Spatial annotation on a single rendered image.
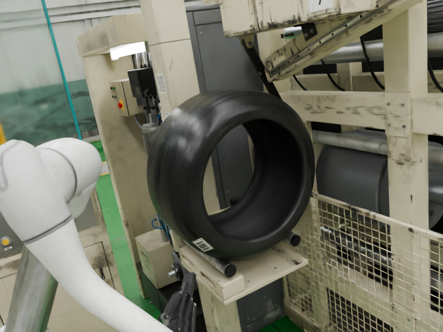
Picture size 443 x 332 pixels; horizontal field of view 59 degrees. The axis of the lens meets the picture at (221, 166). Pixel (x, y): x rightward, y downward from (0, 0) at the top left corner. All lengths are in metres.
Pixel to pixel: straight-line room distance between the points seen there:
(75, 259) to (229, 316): 1.21
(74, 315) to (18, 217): 1.30
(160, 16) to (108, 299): 1.02
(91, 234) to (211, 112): 0.96
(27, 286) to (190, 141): 0.56
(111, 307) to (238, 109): 0.67
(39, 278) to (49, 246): 0.27
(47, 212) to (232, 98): 0.66
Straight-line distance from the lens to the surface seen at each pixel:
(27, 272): 1.07
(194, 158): 1.14
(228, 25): 1.57
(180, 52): 1.54
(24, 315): 1.14
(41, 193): 0.80
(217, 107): 1.19
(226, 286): 1.36
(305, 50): 1.44
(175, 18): 1.54
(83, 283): 0.84
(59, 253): 0.82
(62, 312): 2.04
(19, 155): 0.81
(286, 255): 1.58
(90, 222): 1.94
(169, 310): 1.07
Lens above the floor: 1.61
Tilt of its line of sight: 17 degrees down
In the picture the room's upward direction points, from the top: 9 degrees counter-clockwise
